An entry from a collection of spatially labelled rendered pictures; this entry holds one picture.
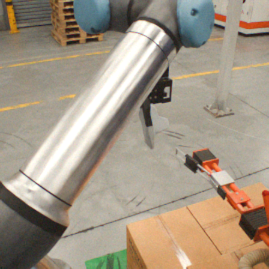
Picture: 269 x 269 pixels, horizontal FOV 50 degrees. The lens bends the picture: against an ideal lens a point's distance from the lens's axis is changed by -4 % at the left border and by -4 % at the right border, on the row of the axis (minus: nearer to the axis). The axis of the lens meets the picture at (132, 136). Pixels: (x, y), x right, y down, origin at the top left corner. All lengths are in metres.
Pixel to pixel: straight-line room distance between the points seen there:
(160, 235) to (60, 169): 1.44
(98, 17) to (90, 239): 2.09
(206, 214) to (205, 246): 0.24
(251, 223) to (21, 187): 0.77
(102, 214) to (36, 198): 2.27
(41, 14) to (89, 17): 9.12
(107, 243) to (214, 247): 0.94
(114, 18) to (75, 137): 0.22
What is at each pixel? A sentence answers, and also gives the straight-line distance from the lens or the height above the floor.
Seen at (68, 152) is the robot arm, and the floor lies 1.71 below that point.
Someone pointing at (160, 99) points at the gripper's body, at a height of 1.61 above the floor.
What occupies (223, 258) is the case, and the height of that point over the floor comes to 0.94.
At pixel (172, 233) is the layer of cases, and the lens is 1.76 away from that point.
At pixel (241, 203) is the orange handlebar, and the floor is 1.17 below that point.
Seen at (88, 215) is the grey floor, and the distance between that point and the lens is 2.59.
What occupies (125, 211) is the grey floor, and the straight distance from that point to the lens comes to 2.61.
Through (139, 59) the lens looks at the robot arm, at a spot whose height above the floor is 1.78.
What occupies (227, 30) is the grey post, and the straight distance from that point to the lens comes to 3.86.
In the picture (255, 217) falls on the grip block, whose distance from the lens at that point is 1.02.
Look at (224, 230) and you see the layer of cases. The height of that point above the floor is 0.54.
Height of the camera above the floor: 1.90
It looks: 33 degrees down
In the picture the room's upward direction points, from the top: straight up
